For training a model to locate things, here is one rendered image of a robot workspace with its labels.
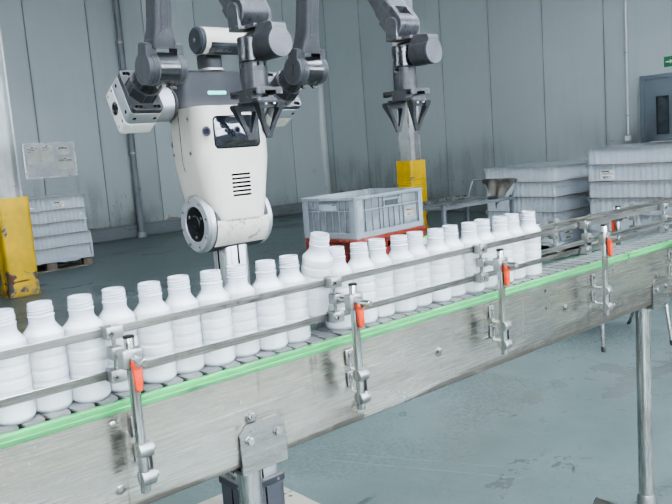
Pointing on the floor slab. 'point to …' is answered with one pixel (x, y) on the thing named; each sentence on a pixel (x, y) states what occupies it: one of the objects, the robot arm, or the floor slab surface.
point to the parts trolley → (464, 202)
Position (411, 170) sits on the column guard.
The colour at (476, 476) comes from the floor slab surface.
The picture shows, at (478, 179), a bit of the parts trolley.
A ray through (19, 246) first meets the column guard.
